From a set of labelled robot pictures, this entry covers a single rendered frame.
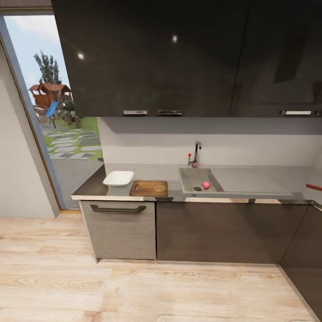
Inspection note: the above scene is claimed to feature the bowl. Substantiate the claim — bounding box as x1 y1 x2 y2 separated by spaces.
103 171 134 187

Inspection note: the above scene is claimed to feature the vidalia onion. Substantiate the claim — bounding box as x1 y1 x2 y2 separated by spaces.
202 182 210 189

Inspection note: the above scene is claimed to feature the cutting board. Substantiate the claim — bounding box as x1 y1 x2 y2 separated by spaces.
129 180 168 197

